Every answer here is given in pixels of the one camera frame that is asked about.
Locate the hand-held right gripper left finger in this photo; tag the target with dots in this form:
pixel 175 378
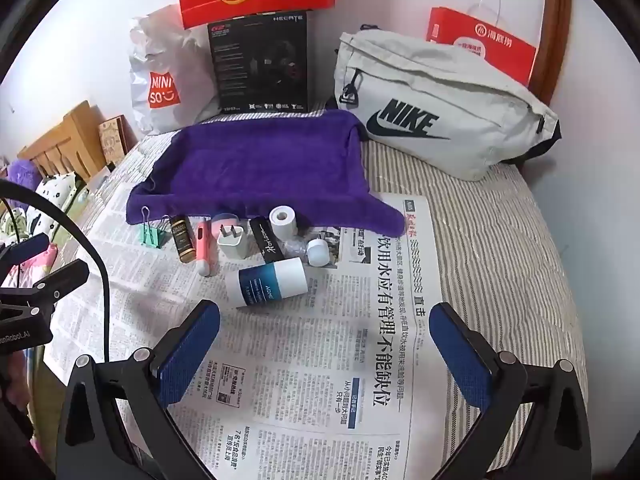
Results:
pixel 190 355

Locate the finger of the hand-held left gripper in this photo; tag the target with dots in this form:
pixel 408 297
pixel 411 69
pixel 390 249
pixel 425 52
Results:
pixel 30 250
pixel 60 280

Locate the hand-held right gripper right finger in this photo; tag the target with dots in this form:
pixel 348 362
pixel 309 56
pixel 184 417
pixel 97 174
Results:
pixel 460 355

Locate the green binder clip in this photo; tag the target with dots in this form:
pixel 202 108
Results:
pixel 152 235

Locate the white and blue bottle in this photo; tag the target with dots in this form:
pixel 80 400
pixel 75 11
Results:
pixel 265 282

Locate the pink and white pen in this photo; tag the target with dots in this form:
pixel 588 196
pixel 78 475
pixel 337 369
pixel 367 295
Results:
pixel 204 250

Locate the black and gold tube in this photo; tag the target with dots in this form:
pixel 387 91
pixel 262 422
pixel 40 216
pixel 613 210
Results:
pixel 181 240

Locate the white charger plug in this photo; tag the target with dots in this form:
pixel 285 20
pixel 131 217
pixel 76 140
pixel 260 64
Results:
pixel 232 245

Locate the small black box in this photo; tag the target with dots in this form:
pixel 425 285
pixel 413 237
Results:
pixel 265 242

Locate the small pink case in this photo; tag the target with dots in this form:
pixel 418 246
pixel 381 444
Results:
pixel 222 220

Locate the clear plastic cap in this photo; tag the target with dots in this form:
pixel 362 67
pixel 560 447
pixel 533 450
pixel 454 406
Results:
pixel 294 249

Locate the white tape roll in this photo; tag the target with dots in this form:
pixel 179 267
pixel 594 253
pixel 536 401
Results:
pixel 285 225

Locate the small white jar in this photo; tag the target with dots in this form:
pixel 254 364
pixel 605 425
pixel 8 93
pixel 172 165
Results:
pixel 317 252

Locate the white spotted pillow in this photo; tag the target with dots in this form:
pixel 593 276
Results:
pixel 55 190

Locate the purple plush toy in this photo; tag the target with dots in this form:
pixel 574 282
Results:
pixel 22 172

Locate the newspaper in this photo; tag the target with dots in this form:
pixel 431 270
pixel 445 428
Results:
pixel 300 360

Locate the light wooden headboard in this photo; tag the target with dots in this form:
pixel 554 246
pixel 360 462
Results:
pixel 75 135

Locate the purple towel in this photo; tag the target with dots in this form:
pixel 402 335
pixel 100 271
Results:
pixel 250 170

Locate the white plastic shopping bag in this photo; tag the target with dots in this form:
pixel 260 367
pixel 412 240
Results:
pixel 165 60

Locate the grey waist bag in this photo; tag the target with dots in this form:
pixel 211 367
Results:
pixel 450 95

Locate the black headset box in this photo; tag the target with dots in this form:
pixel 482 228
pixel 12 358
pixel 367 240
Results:
pixel 260 60

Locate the red paper bag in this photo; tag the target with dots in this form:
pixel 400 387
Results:
pixel 500 50

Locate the curved brown wooden frame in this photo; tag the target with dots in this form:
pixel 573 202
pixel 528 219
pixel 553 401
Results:
pixel 557 35

